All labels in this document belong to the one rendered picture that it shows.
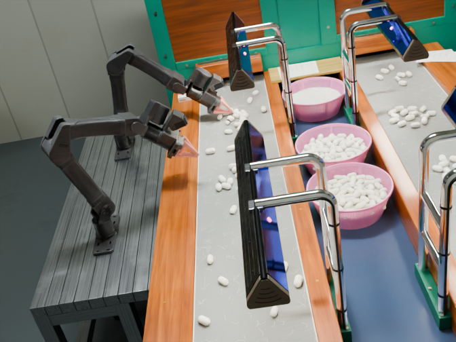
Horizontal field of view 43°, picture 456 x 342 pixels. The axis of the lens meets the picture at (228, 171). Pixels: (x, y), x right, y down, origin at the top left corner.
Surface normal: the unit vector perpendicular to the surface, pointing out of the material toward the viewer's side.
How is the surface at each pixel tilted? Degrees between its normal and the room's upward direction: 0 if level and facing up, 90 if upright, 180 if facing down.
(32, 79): 90
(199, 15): 90
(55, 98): 90
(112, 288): 0
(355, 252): 0
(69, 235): 0
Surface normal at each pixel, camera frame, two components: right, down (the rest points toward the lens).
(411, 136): -0.17, -0.83
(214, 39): 0.03, 0.53
